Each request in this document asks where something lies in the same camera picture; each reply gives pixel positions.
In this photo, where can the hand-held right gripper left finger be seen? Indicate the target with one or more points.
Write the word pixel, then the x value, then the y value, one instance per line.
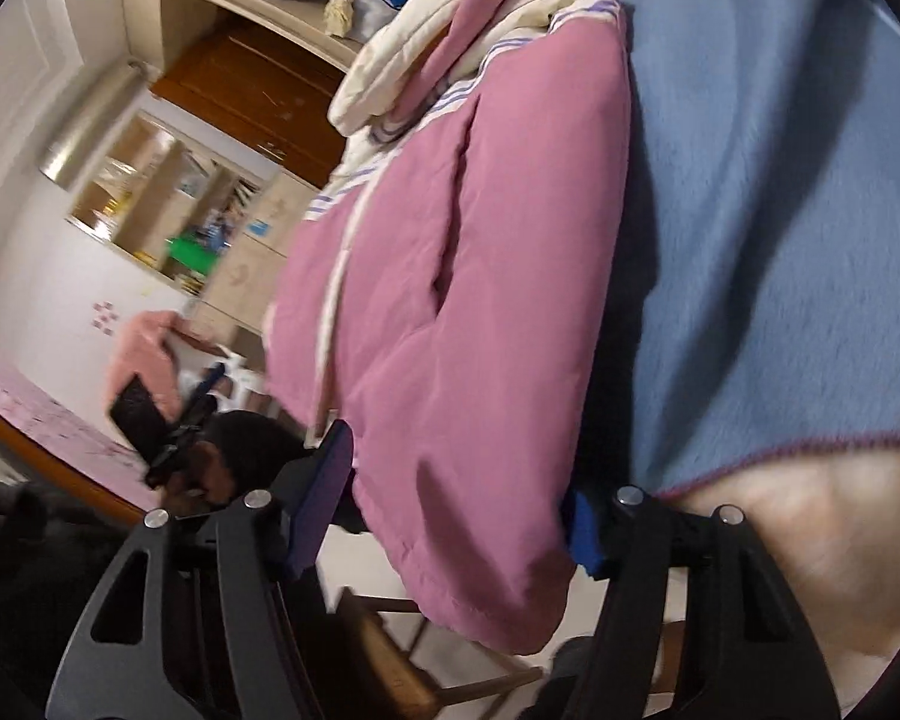
pixel 319 495

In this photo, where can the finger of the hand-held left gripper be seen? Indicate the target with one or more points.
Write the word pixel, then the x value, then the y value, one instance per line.
pixel 208 390

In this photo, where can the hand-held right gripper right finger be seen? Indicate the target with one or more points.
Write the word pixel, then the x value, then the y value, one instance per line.
pixel 585 536

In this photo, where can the pink and white jacket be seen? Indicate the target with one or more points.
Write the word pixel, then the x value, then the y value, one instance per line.
pixel 457 315

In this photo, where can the person's left hand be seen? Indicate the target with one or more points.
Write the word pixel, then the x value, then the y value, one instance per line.
pixel 195 469

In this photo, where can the white chair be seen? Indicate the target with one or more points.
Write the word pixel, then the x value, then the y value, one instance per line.
pixel 236 379

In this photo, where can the pink fluffy cloth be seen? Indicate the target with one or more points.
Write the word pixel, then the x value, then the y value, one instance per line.
pixel 150 352

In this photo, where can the pink covered wooden table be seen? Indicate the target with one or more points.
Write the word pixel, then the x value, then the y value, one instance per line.
pixel 37 420

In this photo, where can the green box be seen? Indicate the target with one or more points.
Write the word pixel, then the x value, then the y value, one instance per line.
pixel 193 255

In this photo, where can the beige bookshelf cabinet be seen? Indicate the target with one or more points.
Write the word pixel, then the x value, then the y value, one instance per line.
pixel 270 240

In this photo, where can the blue sticker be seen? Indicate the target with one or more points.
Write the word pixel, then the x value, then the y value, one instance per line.
pixel 257 227

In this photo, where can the wooden stool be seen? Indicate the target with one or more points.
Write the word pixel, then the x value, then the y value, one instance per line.
pixel 390 660

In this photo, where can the row of books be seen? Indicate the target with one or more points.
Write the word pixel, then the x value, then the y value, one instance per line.
pixel 229 206

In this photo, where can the silver pipe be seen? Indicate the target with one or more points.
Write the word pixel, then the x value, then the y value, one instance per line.
pixel 82 127

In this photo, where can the brown wooden door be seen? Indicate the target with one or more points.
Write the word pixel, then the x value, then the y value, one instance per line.
pixel 255 97

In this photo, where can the blue striped blanket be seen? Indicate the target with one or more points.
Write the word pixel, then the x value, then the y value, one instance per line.
pixel 757 240

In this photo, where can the beige wardrobe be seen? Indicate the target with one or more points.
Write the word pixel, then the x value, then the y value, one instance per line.
pixel 270 22

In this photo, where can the beige crumpled cloth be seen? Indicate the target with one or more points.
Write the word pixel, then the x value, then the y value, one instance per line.
pixel 337 11

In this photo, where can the pink wall stickers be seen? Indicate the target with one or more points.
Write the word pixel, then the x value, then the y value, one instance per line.
pixel 103 316

